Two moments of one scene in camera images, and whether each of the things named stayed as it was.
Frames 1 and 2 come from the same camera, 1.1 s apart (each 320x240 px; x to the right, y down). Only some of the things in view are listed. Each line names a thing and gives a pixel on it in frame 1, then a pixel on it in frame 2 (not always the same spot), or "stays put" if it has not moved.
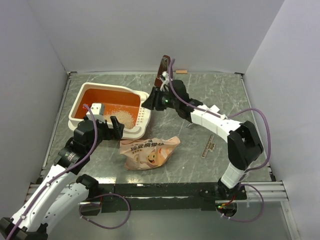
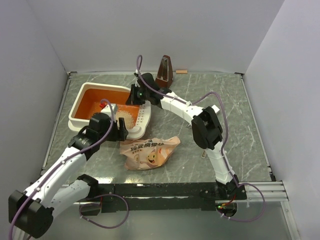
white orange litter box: x=124 y=104 stays put
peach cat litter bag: x=142 y=153 stays put
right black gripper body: x=164 y=100 to x=139 y=96
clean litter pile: x=124 y=117 stays put
